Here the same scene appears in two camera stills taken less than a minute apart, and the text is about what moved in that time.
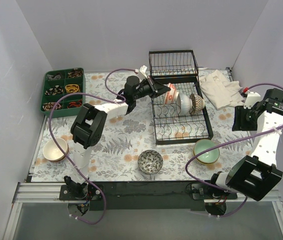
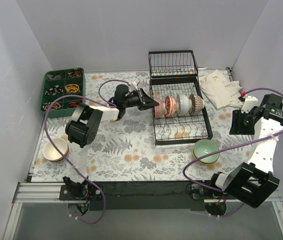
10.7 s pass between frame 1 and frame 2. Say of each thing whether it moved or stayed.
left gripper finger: moved
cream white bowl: stayed
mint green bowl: stayed
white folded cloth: stayed
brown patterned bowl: stayed
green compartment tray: stayed
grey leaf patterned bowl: moved
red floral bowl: moved
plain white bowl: stayed
